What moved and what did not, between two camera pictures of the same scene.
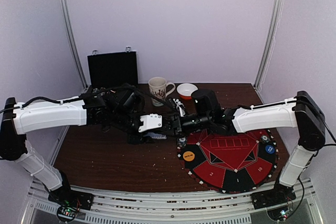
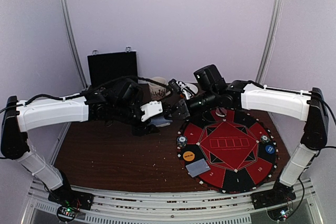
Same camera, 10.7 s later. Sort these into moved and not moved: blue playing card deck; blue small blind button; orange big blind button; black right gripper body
Moved: blue playing card deck; black right gripper body
Not moved: blue small blind button; orange big blind button
